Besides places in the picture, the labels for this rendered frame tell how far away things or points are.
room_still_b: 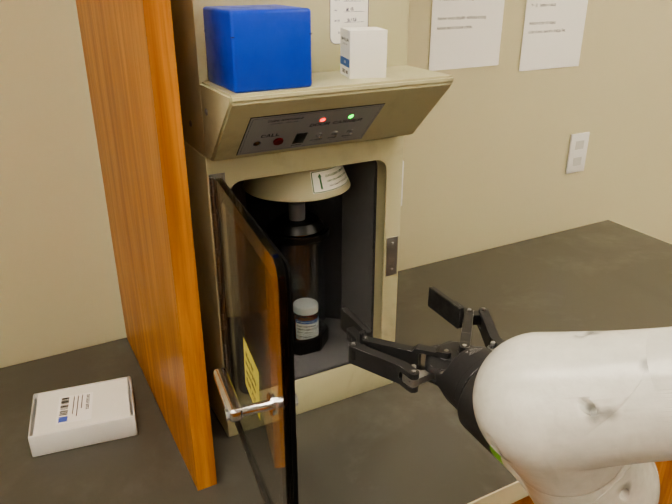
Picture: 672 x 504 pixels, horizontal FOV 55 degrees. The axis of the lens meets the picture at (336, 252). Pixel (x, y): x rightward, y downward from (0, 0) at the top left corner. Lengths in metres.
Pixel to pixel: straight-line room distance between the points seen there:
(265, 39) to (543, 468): 0.53
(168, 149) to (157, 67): 0.09
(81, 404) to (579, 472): 0.85
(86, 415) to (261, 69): 0.65
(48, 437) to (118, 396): 0.13
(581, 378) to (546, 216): 1.51
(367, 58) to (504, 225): 1.07
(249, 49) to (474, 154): 1.03
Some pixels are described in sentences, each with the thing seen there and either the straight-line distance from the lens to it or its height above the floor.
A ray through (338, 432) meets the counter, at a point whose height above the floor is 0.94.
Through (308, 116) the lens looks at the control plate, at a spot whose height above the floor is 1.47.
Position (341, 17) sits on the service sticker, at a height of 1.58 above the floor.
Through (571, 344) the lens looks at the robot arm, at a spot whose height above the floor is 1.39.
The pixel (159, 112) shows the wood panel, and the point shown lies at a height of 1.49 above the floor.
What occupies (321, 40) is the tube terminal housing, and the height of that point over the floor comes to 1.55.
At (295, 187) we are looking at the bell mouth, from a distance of 0.99.
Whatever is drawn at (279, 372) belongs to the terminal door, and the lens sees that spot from 0.67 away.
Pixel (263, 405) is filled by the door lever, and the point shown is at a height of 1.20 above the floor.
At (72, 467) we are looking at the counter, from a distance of 1.12.
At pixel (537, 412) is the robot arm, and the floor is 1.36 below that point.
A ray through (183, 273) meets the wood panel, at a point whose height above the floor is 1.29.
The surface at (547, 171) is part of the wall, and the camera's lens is 1.92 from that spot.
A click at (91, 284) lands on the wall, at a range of 1.39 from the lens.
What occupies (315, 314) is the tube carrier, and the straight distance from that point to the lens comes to 1.13.
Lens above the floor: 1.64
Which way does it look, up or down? 24 degrees down
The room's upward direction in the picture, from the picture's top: straight up
